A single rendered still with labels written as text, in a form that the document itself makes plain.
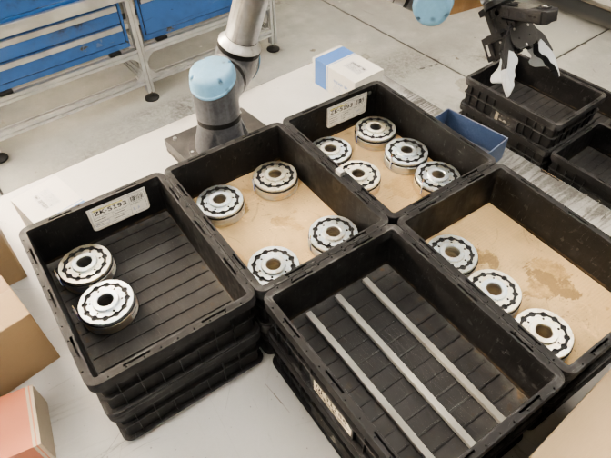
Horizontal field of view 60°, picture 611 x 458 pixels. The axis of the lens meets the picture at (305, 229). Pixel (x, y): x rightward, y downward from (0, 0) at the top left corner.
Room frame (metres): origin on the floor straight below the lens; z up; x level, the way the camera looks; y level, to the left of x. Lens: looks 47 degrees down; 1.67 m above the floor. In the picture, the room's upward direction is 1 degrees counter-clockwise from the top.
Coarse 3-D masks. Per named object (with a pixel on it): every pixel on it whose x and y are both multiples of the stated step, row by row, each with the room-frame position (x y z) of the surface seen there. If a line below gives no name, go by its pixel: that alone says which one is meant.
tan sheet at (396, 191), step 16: (352, 128) 1.13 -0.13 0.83; (352, 144) 1.06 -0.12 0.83; (352, 160) 1.00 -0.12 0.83; (368, 160) 1.00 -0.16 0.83; (432, 160) 0.99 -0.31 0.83; (384, 176) 0.94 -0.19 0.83; (400, 176) 0.94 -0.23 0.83; (384, 192) 0.88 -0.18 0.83; (400, 192) 0.88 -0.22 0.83; (400, 208) 0.83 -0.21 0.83
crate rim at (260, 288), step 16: (272, 128) 1.00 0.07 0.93; (224, 144) 0.95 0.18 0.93; (304, 144) 0.94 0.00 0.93; (192, 160) 0.89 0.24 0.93; (320, 160) 0.88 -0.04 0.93; (336, 176) 0.83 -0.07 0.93; (352, 192) 0.78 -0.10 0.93; (192, 208) 0.75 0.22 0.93; (368, 208) 0.74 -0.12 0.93; (208, 224) 0.70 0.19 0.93; (384, 224) 0.69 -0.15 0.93; (224, 240) 0.66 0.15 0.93; (352, 240) 0.65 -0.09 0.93; (320, 256) 0.61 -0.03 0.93; (288, 272) 0.58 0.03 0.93; (256, 288) 0.55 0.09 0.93; (272, 288) 0.55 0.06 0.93
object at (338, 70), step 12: (336, 48) 1.61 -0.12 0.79; (324, 60) 1.54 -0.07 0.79; (336, 60) 1.54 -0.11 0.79; (348, 60) 1.53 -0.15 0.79; (360, 60) 1.53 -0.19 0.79; (324, 72) 1.51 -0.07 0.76; (336, 72) 1.47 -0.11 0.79; (348, 72) 1.46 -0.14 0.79; (360, 72) 1.46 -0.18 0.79; (372, 72) 1.46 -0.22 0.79; (324, 84) 1.51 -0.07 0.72; (336, 84) 1.47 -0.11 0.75; (348, 84) 1.42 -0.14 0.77; (360, 84) 1.42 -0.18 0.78
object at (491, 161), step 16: (336, 96) 1.12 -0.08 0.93; (400, 96) 1.12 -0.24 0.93; (304, 112) 1.06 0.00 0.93; (416, 112) 1.06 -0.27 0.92; (288, 128) 1.00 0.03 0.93; (448, 128) 0.98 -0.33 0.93; (464, 144) 0.93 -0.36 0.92; (464, 176) 0.82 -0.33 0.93; (368, 192) 0.78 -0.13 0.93; (432, 192) 0.78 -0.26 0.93; (384, 208) 0.73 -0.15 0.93
